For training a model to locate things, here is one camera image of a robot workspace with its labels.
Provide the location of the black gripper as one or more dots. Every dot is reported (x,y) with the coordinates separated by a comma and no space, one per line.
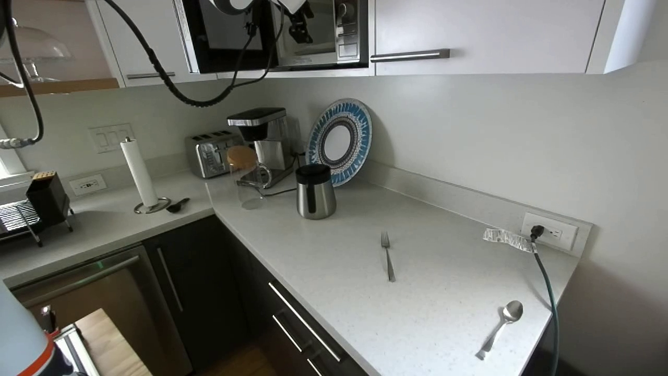
(299,13)

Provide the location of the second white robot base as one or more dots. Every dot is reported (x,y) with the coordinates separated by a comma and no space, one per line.
(27,350)

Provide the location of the stainless steel microwave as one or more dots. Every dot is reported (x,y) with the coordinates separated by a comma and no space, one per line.
(254,34)

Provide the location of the blue patterned decorative plate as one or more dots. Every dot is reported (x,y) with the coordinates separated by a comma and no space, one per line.
(341,139)

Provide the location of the white right upper cabinet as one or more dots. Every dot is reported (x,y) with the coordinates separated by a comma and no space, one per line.
(508,37)

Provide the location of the white cabinet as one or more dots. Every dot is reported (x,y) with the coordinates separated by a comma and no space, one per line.
(508,37)
(126,57)

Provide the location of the silver drip coffee maker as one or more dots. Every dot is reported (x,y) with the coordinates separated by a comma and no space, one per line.
(264,128)

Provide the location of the stainless steel toaster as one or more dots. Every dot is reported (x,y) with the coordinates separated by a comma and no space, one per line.
(207,154)

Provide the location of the clear drinking glass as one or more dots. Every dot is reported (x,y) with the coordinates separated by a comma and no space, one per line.
(252,186)

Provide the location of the stainless steel thermal carafe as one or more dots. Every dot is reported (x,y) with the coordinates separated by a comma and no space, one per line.
(315,193)

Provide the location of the black bottle opener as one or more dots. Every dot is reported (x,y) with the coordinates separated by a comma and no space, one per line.
(179,205)

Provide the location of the white paper towel roll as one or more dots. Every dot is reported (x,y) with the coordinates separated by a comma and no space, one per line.
(150,199)

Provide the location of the silver fork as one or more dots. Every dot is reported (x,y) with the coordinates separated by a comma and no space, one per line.
(385,243)

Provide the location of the glass cake dome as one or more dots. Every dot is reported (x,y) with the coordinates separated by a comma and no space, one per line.
(36,49)

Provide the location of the dark lower cabinet drawers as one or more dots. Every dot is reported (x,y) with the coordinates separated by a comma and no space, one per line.
(232,316)

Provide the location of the black small appliance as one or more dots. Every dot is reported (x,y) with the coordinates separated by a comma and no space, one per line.
(33,204)

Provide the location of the stainless steel dishwasher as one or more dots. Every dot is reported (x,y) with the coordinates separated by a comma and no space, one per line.
(126,290)

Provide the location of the silver spoon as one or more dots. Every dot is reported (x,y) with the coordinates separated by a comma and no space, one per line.
(508,315)

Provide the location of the wooden table corner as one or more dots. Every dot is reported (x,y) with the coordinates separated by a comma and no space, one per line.
(109,350)

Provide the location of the white wall switch plate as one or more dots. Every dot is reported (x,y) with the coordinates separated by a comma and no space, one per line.
(106,139)

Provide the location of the white wall power outlet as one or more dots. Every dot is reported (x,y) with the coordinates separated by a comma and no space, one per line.
(558,234)

